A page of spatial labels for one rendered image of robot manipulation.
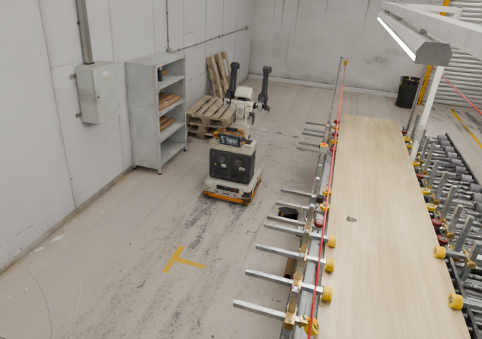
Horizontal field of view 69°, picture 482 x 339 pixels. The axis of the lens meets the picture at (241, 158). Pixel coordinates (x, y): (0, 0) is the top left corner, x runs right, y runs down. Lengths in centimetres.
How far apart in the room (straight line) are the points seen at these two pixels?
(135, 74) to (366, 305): 374
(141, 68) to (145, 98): 39
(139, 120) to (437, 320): 399
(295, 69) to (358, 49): 180
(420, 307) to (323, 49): 869
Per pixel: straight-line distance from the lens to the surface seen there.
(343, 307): 226
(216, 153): 432
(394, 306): 239
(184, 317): 325
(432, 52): 148
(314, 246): 305
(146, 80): 473
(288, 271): 357
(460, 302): 252
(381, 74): 1055
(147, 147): 508
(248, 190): 434
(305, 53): 1049
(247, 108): 436
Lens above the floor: 252
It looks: 26 degrees down
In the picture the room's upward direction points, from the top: 4 degrees clockwise
